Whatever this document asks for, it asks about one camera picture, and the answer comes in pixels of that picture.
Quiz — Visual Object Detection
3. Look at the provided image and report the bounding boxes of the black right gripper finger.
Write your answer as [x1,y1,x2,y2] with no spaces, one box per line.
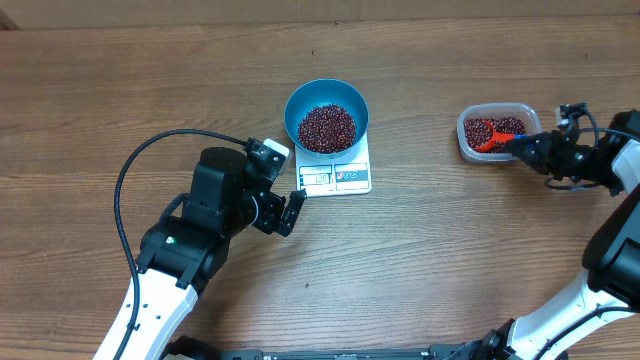
[513,149,550,174]
[504,132,553,153]

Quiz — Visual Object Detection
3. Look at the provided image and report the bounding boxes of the red scoop blue handle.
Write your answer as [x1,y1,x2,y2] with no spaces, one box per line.
[473,121,525,153]

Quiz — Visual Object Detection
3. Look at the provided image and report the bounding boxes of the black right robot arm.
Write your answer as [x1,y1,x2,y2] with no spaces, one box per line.
[451,103,639,360]

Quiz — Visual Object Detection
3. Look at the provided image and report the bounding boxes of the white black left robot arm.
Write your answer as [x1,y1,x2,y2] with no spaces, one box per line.
[95,139,306,359]

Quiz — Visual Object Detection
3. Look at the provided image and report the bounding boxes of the white digital kitchen scale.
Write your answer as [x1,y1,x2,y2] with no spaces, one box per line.
[295,133,372,197]

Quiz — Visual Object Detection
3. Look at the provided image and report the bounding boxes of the red beans in bowl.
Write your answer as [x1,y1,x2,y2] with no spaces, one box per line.
[297,104,357,154]

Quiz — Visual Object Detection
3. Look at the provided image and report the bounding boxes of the teal plastic bowl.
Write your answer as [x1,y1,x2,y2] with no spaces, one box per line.
[284,78,370,158]

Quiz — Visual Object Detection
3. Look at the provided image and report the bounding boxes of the clear plastic food container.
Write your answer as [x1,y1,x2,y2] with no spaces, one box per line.
[457,103,542,163]

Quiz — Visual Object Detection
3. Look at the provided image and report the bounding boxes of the red adzuki beans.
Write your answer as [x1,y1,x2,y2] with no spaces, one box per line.
[463,116,526,153]

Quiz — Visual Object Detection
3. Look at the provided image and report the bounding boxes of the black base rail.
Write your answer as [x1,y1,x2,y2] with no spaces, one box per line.
[159,335,481,360]

